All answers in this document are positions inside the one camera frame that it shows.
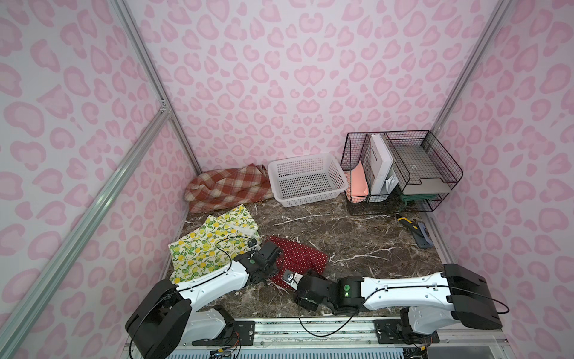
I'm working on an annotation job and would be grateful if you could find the black wire desk organizer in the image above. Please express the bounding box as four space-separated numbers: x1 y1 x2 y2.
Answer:
340 130 463 215

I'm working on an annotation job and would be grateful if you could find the grey paper tray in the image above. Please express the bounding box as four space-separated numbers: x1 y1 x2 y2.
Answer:
393 145 457 195

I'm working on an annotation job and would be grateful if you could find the red polka dot skirt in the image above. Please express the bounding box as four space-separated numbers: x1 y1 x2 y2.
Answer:
267 236 328 291

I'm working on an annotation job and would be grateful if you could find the white plastic basket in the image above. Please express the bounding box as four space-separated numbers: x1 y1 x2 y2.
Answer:
268 153 348 207

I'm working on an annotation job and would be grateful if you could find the yellow black utility knife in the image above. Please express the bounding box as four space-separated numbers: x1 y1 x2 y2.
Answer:
396 214 434 249

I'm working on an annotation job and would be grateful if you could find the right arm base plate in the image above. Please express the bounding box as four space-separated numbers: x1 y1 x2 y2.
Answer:
373 319 440 346

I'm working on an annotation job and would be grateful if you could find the aluminium frame rail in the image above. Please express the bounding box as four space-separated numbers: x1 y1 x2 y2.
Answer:
118 316 517 359

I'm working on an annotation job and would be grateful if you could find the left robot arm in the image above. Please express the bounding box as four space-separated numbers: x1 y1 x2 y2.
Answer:
125 242 283 358

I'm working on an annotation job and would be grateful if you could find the red plaid skirt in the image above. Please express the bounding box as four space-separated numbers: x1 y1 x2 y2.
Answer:
184 164 274 213

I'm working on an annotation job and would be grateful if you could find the lemon print skirt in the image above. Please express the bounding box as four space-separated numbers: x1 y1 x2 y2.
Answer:
168 205 260 284

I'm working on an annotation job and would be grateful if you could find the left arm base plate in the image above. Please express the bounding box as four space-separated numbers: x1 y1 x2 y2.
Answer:
186 306 256 346

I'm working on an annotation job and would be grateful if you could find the pink folder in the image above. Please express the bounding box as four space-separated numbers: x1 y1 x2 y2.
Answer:
346 162 369 203

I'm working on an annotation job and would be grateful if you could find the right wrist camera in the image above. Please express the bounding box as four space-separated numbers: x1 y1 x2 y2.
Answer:
282 269 303 290

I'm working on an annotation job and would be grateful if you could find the white book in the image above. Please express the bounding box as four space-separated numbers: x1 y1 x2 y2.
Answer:
366 134 393 197

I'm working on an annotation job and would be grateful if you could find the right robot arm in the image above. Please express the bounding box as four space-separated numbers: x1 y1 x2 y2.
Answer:
283 263 502 336

